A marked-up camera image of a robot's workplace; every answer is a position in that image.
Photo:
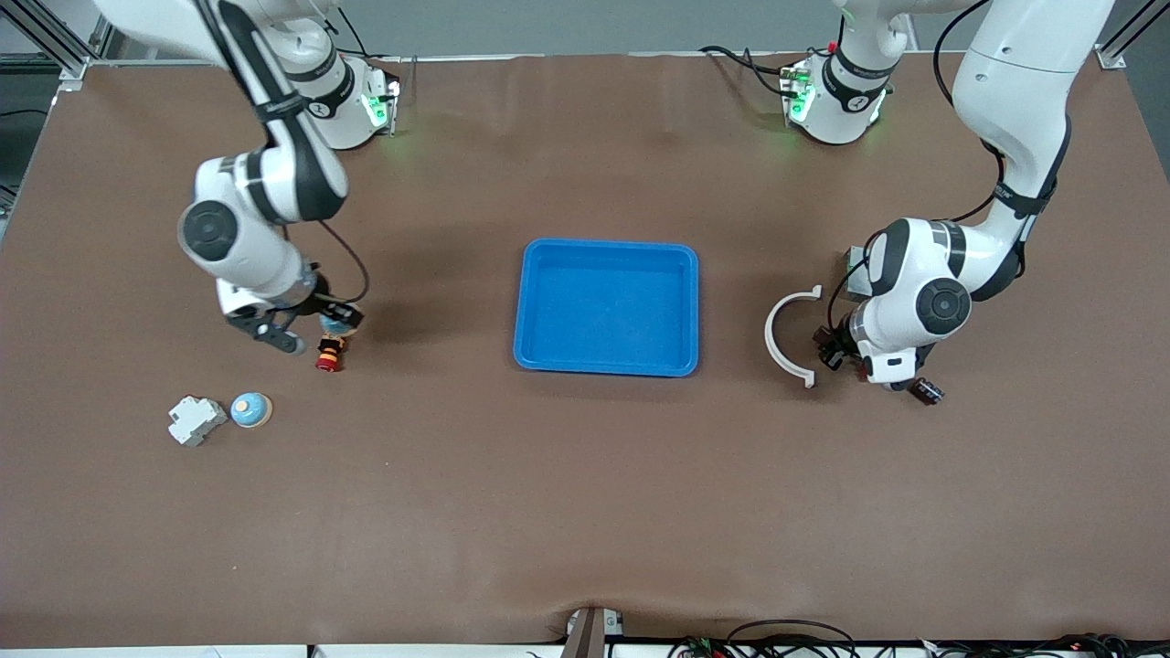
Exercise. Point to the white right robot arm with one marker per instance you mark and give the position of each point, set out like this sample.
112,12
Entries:
228,238

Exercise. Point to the black electrolytic capacitor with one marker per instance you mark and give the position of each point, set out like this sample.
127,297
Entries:
929,393

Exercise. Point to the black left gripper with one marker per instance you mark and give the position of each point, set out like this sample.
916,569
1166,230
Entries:
838,346

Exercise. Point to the red orange push button switch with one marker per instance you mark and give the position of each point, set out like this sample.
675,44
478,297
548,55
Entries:
329,358

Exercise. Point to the white circuit breaker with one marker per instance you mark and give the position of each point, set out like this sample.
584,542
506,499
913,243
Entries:
194,420

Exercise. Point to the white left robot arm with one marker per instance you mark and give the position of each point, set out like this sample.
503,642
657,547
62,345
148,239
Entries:
923,274

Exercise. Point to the brown table mat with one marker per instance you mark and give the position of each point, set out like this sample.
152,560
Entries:
585,503

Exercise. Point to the silver metal power supply box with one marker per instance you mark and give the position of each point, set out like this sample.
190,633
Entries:
852,283

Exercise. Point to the blue plastic tray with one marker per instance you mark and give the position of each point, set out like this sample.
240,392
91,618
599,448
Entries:
603,311

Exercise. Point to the dark brown electrolytic capacitor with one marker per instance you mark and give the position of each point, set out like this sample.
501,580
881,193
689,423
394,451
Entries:
825,347

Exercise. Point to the white table edge rail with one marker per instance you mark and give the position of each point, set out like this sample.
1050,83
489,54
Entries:
137,652

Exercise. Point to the blue call bell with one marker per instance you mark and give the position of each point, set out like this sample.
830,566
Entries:
249,410
336,326

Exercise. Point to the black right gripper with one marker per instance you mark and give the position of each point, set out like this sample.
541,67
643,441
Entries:
322,305

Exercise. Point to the aluminium frame profile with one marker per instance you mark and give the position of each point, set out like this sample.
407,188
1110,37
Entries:
1111,59
69,55

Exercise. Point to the grey metal table bracket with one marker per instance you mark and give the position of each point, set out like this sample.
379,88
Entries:
590,635

